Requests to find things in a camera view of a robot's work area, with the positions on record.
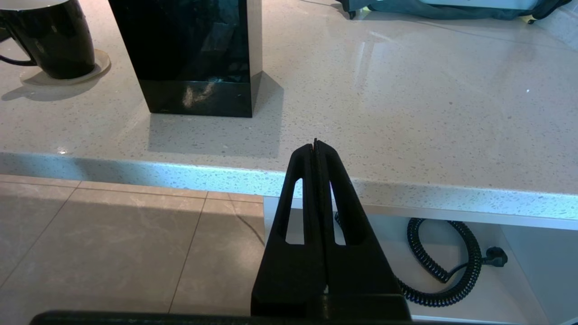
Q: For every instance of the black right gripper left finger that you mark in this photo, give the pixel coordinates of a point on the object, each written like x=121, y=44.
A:
x=289, y=271

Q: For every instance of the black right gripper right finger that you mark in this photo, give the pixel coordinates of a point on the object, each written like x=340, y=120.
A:
x=361, y=271

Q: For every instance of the black white tissue box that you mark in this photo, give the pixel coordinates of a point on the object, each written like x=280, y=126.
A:
x=189, y=58

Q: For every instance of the round beige coaster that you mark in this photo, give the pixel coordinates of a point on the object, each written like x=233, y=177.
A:
x=103, y=63

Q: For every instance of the black mug white inside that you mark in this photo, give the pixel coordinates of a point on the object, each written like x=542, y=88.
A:
x=54, y=40

